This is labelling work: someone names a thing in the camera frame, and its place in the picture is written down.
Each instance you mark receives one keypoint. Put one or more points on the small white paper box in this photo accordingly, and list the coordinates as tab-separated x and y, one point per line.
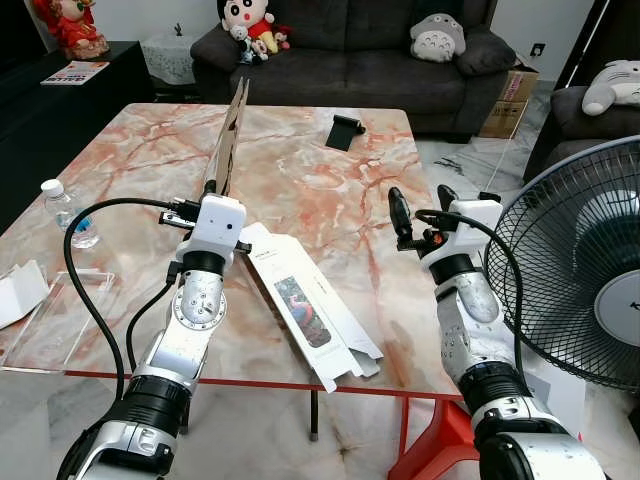
18	290

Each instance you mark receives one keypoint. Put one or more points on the clear plastic water bottle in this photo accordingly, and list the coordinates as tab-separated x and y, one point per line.
68	215

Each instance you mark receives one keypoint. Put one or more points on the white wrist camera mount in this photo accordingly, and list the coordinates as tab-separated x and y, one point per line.
475	228
220	225

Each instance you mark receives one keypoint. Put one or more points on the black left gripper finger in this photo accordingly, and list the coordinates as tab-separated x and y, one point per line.
209	189

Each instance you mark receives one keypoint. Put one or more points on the brown cardboard piece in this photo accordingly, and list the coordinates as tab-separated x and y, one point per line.
230	130

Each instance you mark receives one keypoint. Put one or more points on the colourful magazine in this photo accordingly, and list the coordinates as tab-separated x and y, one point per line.
75	72

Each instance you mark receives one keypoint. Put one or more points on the red festive doll figure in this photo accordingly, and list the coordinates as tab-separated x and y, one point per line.
72	28

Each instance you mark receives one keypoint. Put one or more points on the orange marble table red frame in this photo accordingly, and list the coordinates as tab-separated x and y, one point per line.
300	180

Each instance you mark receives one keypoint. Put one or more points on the red plastic stool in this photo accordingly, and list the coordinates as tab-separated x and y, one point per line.
440	445

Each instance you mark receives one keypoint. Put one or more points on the black wall socket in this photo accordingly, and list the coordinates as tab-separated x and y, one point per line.
537	49

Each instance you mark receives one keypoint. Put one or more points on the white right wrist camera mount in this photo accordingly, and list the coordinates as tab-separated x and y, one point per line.
475	228

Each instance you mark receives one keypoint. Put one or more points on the white fan black grille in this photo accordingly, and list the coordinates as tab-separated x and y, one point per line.
620	305

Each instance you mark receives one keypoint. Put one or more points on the small grey Totoro plush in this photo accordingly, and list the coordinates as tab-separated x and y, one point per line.
438	38

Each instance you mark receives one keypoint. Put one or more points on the brown cardboard box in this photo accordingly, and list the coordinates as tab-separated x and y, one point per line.
510	100

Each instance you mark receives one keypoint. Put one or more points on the flattened white printed carton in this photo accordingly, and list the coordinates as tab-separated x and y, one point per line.
310	310

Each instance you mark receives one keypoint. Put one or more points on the clear acrylic tray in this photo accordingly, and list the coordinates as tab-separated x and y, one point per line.
55	320

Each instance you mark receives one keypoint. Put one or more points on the large grey Totoro plush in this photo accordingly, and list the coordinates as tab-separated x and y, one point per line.
612	88

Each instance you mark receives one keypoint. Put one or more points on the black low cabinet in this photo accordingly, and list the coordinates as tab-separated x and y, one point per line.
50	130

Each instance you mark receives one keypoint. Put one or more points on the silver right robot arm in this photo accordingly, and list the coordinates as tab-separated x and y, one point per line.
475	330

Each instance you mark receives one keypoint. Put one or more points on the cartoon boy plush doll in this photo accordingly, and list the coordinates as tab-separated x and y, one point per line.
250	20

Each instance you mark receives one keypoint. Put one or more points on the side table white lace cloth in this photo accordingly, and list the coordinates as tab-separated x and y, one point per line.
168	58

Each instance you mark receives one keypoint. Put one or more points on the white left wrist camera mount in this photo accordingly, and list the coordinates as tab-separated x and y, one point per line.
220	225

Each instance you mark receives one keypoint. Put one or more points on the black folding phone stand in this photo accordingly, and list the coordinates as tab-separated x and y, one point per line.
346	133

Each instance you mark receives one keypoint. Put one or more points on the black slanted pole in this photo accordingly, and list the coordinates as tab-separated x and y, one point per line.
585	45

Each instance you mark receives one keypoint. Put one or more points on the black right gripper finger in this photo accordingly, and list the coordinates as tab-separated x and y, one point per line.
448	197
400	215

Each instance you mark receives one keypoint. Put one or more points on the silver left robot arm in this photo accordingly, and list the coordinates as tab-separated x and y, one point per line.
195	300

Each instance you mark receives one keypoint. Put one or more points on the dark grey armchair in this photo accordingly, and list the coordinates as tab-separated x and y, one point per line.
565	125

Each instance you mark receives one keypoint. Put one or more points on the dark grey fabric sofa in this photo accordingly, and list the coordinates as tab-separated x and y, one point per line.
350	70

